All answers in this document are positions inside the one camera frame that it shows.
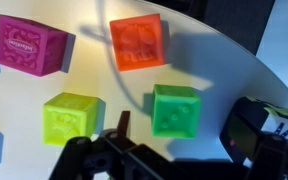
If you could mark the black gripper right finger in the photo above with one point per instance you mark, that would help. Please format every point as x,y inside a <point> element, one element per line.
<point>274,156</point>

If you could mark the magenta rubber block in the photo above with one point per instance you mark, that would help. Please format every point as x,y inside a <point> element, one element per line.
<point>27,45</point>

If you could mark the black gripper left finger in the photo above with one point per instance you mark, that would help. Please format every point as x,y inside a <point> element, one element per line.
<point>94,156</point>

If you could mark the lime green rubber block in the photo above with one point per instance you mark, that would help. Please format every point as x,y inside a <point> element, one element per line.
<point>67,116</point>

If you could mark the orange rubber block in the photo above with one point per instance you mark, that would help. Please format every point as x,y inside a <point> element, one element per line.
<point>137,41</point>

